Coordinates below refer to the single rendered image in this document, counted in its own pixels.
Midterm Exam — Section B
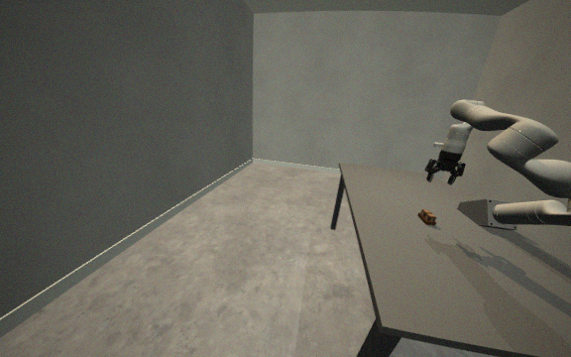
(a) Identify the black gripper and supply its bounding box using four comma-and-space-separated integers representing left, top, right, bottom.
425, 150, 466, 184

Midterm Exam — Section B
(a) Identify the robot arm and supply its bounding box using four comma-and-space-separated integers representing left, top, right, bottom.
433, 100, 571, 226

